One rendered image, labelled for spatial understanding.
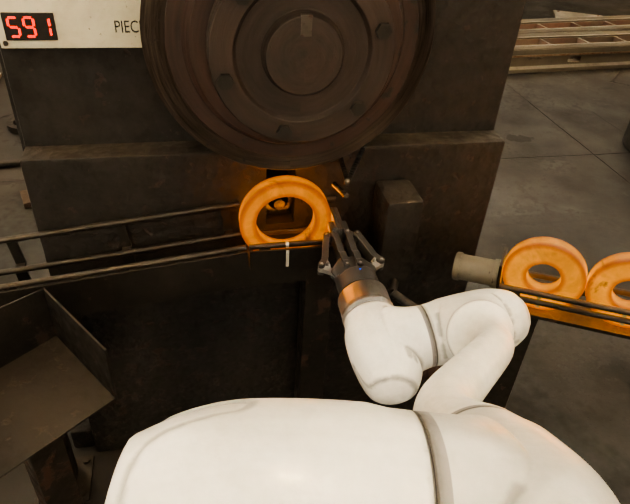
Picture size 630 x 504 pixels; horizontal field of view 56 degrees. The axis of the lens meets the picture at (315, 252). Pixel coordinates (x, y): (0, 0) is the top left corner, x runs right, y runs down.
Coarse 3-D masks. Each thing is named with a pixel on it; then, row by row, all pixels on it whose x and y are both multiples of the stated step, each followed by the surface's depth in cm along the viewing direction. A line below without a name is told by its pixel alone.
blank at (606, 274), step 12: (624, 252) 108; (600, 264) 109; (612, 264) 107; (624, 264) 106; (588, 276) 112; (600, 276) 109; (612, 276) 108; (624, 276) 107; (588, 288) 111; (600, 288) 110; (612, 288) 109; (588, 300) 113; (600, 300) 112; (612, 300) 111; (624, 300) 112; (624, 324) 112
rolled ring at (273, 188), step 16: (288, 176) 113; (256, 192) 112; (272, 192) 112; (288, 192) 112; (304, 192) 113; (320, 192) 115; (240, 208) 115; (256, 208) 113; (320, 208) 116; (240, 224) 115; (320, 224) 118; (256, 240) 118; (272, 240) 121; (288, 240) 122
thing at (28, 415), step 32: (0, 320) 98; (32, 320) 102; (64, 320) 100; (0, 352) 101; (32, 352) 105; (64, 352) 105; (96, 352) 94; (0, 384) 99; (32, 384) 99; (64, 384) 99; (96, 384) 99; (0, 416) 94; (32, 416) 94; (64, 416) 94; (0, 448) 90; (32, 448) 90; (64, 448) 104; (32, 480) 107; (64, 480) 107
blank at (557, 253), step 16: (528, 240) 113; (544, 240) 111; (560, 240) 111; (512, 256) 114; (528, 256) 113; (544, 256) 111; (560, 256) 110; (576, 256) 109; (512, 272) 116; (560, 272) 112; (576, 272) 110; (528, 288) 116; (544, 288) 116; (560, 288) 114; (576, 288) 112; (528, 304) 118
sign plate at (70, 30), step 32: (0, 0) 94; (32, 0) 95; (64, 0) 96; (96, 0) 96; (128, 0) 97; (0, 32) 96; (32, 32) 97; (64, 32) 98; (96, 32) 99; (128, 32) 100
